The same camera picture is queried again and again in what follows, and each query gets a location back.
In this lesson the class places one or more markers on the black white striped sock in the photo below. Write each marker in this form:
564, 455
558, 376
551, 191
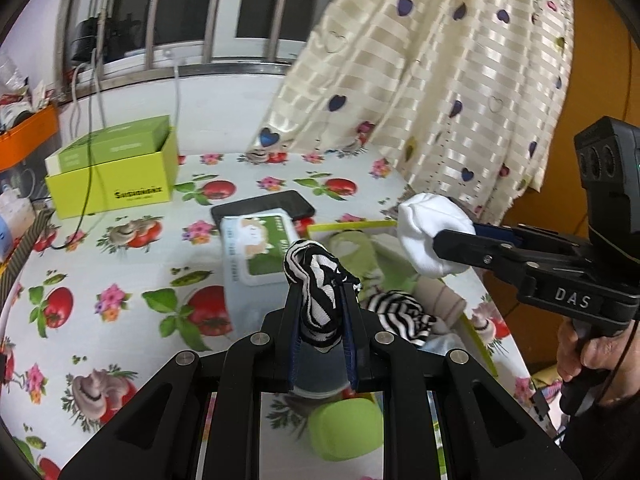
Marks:
315, 280
400, 315

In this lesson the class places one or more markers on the striped cardboard box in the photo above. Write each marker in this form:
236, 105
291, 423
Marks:
25, 250

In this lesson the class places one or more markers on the white socks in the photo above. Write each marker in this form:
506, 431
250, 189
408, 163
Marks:
430, 230

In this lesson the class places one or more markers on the black phone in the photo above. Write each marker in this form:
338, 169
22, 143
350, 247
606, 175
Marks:
265, 202

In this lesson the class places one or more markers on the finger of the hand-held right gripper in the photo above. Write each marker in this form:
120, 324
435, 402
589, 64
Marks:
500, 234
480, 252

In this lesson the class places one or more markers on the cream heart print curtain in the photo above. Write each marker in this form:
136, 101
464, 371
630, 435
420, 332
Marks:
425, 60

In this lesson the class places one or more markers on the lime green cardboard box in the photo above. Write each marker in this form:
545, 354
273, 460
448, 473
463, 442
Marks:
115, 190

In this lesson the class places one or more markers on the beige rolled sock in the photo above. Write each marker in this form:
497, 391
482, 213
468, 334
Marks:
440, 305

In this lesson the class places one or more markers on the wet wipes pack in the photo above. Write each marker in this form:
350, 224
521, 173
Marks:
250, 250

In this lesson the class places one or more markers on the blue white tissue pack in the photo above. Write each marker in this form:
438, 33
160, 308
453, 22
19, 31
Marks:
5, 230

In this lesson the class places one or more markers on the person's right hand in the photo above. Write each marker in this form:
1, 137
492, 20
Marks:
600, 352

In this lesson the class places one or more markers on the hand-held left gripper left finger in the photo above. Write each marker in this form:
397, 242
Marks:
295, 350

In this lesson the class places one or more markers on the green rabbit towel roll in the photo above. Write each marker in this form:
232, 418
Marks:
345, 430

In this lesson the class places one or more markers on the clear plastic storage box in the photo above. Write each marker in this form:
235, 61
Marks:
15, 180

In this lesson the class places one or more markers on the floral plastic tablecloth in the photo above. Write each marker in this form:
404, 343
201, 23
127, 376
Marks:
150, 260

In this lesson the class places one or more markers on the orange bin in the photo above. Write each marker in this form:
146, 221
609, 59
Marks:
30, 135

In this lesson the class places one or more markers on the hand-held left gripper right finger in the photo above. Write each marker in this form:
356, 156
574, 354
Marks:
352, 355

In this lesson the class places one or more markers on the metal window grille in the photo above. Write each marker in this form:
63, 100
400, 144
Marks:
200, 10

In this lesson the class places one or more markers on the flat light green box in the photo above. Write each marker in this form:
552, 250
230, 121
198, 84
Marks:
110, 142

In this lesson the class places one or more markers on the clear plastic bowls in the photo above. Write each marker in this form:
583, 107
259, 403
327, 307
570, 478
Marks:
320, 375

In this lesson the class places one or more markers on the pile of plastic packaging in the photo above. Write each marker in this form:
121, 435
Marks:
15, 95

